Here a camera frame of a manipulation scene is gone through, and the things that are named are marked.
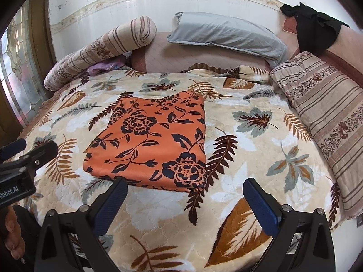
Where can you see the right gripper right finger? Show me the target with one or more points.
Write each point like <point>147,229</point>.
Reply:
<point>301,241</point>

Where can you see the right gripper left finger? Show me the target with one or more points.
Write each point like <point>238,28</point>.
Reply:
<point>71,241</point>

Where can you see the orange black floral garment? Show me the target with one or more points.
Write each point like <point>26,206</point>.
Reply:
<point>154,143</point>

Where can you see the person's left hand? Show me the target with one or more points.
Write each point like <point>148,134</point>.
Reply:
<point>13,240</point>

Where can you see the stained glass window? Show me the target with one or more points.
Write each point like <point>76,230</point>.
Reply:
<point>19,76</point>

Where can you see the cream leaf-pattern blanket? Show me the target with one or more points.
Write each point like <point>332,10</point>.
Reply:
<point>251,131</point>

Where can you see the striped beige flat pillow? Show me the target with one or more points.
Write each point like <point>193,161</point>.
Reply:
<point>329,103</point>

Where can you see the purple cloth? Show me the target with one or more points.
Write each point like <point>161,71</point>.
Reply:
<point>107,65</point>

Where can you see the striped beige bolster pillow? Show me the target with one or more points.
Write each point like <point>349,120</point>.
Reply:
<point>128,37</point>

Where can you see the pink bed headboard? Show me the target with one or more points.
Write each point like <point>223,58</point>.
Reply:
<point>161,56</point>

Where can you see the black cloth on headboard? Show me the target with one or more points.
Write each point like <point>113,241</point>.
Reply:
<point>316,31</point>

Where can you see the grey pillow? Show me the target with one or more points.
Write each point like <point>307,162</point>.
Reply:
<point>243,36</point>

